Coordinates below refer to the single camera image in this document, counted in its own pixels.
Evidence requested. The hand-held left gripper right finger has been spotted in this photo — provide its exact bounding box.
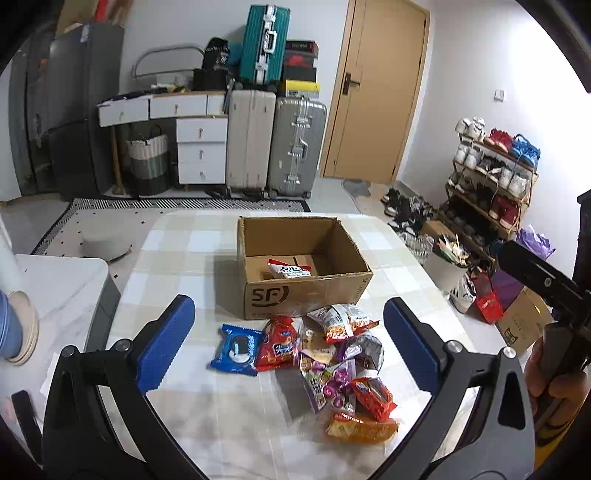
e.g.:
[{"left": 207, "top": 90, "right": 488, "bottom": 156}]
[{"left": 369, "top": 296, "right": 539, "bottom": 480}]

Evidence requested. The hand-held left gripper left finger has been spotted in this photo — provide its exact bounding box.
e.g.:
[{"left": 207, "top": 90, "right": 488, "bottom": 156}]
[{"left": 41, "top": 294, "right": 211, "bottom": 480}]

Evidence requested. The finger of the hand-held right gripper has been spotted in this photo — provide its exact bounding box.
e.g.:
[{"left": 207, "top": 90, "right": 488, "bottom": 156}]
[{"left": 496, "top": 240, "right": 578, "bottom": 308}]

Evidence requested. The white orange snack packet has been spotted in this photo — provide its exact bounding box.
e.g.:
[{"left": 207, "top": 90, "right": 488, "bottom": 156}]
[{"left": 307, "top": 304, "right": 380, "bottom": 344}]

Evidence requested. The blue cookie packet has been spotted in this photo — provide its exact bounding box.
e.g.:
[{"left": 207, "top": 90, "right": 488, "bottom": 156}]
[{"left": 209, "top": 324, "right": 265, "bottom": 376}]

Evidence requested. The person's right hand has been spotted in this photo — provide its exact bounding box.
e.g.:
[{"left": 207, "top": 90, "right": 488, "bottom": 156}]
[{"left": 524, "top": 339, "right": 591, "bottom": 444}]

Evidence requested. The purple gift bag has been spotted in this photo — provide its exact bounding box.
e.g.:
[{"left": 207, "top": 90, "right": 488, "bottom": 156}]
[{"left": 490, "top": 225, "right": 556, "bottom": 310}]

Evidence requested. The silver black snack packet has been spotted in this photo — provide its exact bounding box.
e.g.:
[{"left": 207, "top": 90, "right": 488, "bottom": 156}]
[{"left": 339, "top": 331, "right": 385, "bottom": 374}]

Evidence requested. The owl print cardboard box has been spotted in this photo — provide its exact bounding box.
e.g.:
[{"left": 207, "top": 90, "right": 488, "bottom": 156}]
[{"left": 495, "top": 286, "right": 555, "bottom": 356}]

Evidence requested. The red shopping bag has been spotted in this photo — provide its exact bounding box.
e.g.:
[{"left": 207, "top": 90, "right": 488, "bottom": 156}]
[{"left": 471, "top": 272, "right": 504, "bottom": 324}]

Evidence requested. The small red orange packet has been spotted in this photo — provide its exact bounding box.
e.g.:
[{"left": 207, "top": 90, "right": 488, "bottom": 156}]
[{"left": 351, "top": 377, "right": 398, "bottom": 422}]

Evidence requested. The black cabinet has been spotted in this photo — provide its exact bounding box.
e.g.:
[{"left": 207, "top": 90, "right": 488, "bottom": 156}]
[{"left": 577, "top": 194, "right": 591, "bottom": 278}]

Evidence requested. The white sneaker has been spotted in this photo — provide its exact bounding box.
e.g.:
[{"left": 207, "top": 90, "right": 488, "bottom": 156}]
[{"left": 450, "top": 277, "right": 476, "bottom": 315}]

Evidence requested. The white trash bin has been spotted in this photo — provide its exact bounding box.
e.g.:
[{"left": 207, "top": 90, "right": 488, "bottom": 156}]
[{"left": 422, "top": 235, "right": 472, "bottom": 296}]

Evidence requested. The clear cracker packet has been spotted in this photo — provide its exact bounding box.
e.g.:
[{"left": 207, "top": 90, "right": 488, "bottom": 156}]
[{"left": 299, "top": 328, "right": 338, "bottom": 365}]

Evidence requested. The assorted shoe collection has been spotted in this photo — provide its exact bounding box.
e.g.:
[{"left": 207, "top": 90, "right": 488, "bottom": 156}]
[{"left": 443, "top": 117, "right": 542, "bottom": 250}]

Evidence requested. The purple candy packet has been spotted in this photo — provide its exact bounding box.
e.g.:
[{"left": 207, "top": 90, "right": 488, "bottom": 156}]
[{"left": 300, "top": 357, "right": 358, "bottom": 414}]

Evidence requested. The white marble top cabinet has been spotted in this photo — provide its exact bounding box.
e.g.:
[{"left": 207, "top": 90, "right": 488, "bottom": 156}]
[{"left": 14, "top": 254, "right": 122, "bottom": 416}]

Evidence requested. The white round stool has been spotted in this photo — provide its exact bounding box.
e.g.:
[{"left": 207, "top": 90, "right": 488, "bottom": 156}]
[{"left": 81, "top": 222, "right": 134, "bottom": 264}]

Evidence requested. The pile of dark sneakers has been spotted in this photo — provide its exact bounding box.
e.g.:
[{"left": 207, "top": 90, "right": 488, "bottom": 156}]
[{"left": 381, "top": 187, "right": 437, "bottom": 266}]

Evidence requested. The white red snack packet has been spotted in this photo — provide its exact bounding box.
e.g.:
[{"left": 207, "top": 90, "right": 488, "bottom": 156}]
[{"left": 267, "top": 258, "right": 314, "bottom": 280}]

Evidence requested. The black white patterned rug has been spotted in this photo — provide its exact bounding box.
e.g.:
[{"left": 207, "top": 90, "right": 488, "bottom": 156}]
[{"left": 30, "top": 198, "right": 312, "bottom": 257}]

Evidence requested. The beige and blue bowl stack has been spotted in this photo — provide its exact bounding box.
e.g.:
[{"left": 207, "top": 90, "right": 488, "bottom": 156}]
[{"left": 0, "top": 288, "right": 40, "bottom": 365}]

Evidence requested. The grey doormat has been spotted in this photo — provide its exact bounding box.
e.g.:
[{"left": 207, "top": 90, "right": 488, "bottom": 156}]
[{"left": 342, "top": 179, "right": 372, "bottom": 198}]

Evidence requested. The woven laundry basket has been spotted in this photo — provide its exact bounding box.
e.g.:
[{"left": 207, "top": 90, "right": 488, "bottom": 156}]
[{"left": 124, "top": 124, "right": 171, "bottom": 197}]

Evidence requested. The white drawer dresser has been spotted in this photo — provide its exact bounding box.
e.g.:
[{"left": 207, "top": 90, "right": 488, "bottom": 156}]
[{"left": 97, "top": 90, "right": 229, "bottom": 192}]

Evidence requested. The beige suitcase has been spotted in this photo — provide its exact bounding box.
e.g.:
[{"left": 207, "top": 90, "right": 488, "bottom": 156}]
[{"left": 225, "top": 89, "right": 277, "bottom": 195}]

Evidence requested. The wooden door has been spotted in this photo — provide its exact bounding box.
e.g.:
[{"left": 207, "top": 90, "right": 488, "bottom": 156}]
[{"left": 320, "top": 0, "right": 431, "bottom": 185}]

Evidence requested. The silver suitcase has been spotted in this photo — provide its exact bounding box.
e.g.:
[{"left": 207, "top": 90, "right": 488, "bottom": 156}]
[{"left": 267, "top": 96, "right": 328, "bottom": 199}]

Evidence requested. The dark grey refrigerator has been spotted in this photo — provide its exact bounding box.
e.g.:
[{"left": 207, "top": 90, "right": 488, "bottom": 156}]
[{"left": 9, "top": 21, "right": 125, "bottom": 199}]

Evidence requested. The black storage box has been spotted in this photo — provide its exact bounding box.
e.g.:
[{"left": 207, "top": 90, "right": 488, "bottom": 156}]
[{"left": 191, "top": 68, "right": 229, "bottom": 92}]

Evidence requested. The plain black shoe box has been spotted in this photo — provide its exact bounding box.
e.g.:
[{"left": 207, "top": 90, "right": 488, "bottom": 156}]
[{"left": 281, "top": 67, "right": 318, "bottom": 84}]

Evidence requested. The black paper bag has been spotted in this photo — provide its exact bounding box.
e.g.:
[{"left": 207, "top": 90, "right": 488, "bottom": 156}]
[{"left": 203, "top": 38, "right": 230, "bottom": 72}]

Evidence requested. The teal suitcase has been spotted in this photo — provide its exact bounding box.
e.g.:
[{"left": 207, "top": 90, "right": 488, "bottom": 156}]
[{"left": 239, "top": 4, "right": 291, "bottom": 86}]

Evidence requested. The arched metal frame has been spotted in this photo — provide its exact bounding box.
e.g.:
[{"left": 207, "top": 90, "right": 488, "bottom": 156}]
[{"left": 131, "top": 44, "right": 204, "bottom": 86}]

